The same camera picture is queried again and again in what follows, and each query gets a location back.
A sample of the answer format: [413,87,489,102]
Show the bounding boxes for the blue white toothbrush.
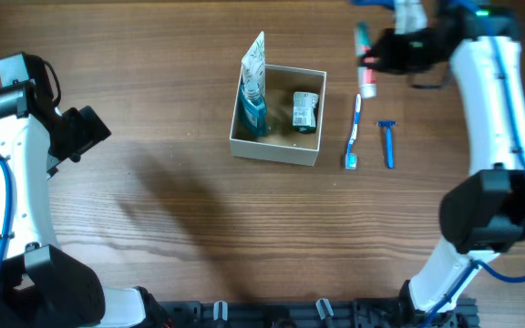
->
[345,94,362,169]

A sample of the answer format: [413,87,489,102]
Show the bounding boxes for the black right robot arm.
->
[359,1,525,326]

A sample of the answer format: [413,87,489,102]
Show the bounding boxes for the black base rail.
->
[152,298,479,328]

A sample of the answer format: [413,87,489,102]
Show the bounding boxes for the blue disposable razor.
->
[377,120,396,169]

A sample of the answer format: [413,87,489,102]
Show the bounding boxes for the white floral shampoo tube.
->
[242,31,266,96]

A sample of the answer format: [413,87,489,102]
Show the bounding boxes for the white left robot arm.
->
[0,52,165,327]

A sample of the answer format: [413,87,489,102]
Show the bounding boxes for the Colgate toothpaste tube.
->
[354,23,376,98]

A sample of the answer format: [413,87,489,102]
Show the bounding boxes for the blue mouthwash bottle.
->
[239,79,267,138]

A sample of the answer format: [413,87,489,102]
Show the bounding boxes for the green Dettol soap bar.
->
[292,91,319,133]

